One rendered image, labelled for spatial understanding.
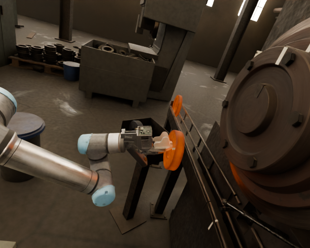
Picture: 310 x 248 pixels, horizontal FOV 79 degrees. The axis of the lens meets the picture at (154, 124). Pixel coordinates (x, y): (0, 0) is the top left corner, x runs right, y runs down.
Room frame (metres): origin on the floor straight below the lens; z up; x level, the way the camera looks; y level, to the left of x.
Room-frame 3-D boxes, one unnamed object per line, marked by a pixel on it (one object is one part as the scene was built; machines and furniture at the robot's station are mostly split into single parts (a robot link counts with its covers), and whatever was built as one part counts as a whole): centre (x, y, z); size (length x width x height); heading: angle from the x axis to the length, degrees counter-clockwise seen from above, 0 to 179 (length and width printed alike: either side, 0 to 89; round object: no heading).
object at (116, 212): (0.89, 0.01, 0.36); 0.26 x 0.20 x 0.72; 45
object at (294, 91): (0.43, -0.22, 1.11); 0.28 x 0.06 x 0.28; 10
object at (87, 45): (3.04, 0.83, 0.39); 1.03 x 0.83 x 0.79; 104
